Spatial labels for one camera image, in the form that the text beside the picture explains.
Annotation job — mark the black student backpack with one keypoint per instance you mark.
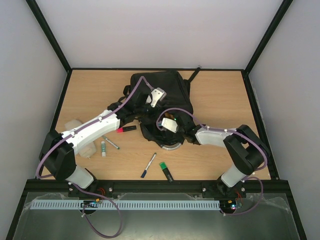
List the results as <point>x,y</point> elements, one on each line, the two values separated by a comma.
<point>176,102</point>

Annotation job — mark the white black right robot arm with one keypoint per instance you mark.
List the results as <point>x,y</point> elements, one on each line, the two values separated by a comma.
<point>247,152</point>

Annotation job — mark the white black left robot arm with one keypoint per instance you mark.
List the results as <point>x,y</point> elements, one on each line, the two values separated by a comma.
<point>57,156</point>

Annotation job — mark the pink black highlighter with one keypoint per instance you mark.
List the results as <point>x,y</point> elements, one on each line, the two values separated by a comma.
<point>126,129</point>

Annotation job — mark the green black highlighter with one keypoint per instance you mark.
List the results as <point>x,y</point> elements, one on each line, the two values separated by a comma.
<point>166,172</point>

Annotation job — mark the blue capped white marker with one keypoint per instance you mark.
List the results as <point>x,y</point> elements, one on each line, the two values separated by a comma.
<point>148,165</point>

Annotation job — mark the white green glue stick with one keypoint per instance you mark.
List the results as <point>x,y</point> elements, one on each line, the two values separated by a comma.
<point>103,149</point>

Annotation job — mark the beige fabric pencil roll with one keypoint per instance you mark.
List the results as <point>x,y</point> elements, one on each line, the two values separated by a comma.
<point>84,148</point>

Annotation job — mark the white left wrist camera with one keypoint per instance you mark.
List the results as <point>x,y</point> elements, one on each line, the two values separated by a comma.
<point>157,95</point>

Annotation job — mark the black aluminium frame rail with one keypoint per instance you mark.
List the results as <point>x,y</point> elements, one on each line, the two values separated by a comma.
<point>202,188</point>

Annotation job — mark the light blue slotted cable duct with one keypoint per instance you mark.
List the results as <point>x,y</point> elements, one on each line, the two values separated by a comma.
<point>145,205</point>

